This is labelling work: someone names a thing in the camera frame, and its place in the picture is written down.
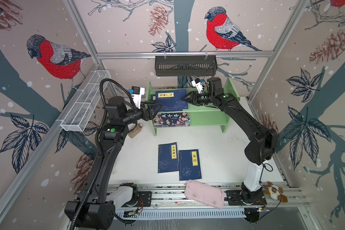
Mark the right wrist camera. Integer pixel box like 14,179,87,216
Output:
191,78,204,94

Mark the small brown bottle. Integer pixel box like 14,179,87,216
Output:
128,124,143,139

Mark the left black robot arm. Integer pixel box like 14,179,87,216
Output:
64,79,162,230

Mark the green wooden two-tier shelf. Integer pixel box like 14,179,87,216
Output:
145,79,240,136

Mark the blue book yellow label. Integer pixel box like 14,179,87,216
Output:
178,149,202,181
150,94,156,104
158,142,179,173

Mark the white mesh wall tray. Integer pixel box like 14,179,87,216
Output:
60,70,111,132

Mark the black hanging wire basket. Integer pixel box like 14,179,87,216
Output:
155,56,218,77

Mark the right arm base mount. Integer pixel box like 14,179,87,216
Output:
224,190,267,206

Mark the colourful illustrated history book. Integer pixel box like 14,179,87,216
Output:
152,112,191,127

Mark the pink plastic case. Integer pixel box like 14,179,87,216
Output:
185,180,225,209

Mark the plush toy brown white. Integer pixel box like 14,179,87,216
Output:
264,182,288,203

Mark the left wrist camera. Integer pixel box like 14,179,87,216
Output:
129,86,145,109

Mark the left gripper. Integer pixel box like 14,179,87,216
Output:
122,101,162,126

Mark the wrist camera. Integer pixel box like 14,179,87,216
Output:
129,86,145,109
191,78,204,94

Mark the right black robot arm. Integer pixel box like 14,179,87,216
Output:
182,77,278,205

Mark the blue book plain cover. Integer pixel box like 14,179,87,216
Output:
155,89,189,112

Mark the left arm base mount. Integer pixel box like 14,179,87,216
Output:
122,191,152,208

